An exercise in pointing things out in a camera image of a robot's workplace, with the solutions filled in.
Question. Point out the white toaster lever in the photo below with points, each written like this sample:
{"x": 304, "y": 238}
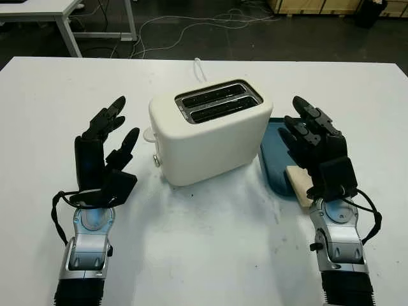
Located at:
{"x": 148, "y": 134}

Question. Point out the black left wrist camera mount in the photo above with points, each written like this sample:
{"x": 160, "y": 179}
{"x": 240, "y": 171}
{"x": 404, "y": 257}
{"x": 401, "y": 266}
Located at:
{"x": 119, "y": 186}

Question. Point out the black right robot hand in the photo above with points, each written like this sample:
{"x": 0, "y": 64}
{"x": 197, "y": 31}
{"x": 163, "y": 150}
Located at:
{"x": 333, "y": 143}

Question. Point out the silver toaster knob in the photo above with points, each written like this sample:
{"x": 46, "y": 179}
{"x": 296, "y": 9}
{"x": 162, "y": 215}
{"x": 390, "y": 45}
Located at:
{"x": 156, "y": 160}

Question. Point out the wooden crate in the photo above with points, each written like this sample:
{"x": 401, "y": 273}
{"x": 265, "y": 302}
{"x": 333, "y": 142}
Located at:
{"x": 303, "y": 4}

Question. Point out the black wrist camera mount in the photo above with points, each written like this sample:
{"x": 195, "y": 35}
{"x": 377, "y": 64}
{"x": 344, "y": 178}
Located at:
{"x": 119, "y": 186}
{"x": 338, "y": 175}

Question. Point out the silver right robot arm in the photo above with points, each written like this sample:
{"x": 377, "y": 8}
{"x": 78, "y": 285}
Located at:
{"x": 341, "y": 236}

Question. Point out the white office desk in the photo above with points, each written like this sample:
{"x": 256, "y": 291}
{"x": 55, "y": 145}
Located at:
{"x": 32, "y": 9}

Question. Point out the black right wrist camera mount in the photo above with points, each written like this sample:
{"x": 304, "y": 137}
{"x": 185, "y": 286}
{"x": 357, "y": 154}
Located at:
{"x": 338, "y": 175}

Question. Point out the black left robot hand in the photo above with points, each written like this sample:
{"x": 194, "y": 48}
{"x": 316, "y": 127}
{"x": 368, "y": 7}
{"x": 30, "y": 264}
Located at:
{"x": 89, "y": 162}

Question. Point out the wooden pallet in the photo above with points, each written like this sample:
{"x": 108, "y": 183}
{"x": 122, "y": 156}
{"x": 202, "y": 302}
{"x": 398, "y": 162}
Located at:
{"x": 398, "y": 13}

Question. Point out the white two-slot toaster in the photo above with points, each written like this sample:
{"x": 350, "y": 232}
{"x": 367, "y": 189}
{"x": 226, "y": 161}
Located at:
{"x": 207, "y": 150}

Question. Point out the dark blue plastic tray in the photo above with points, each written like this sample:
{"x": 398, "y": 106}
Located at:
{"x": 274, "y": 159}

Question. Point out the slice of white bread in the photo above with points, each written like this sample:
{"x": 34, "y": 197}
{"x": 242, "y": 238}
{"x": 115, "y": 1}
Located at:
{"x": 299, "y": 185}

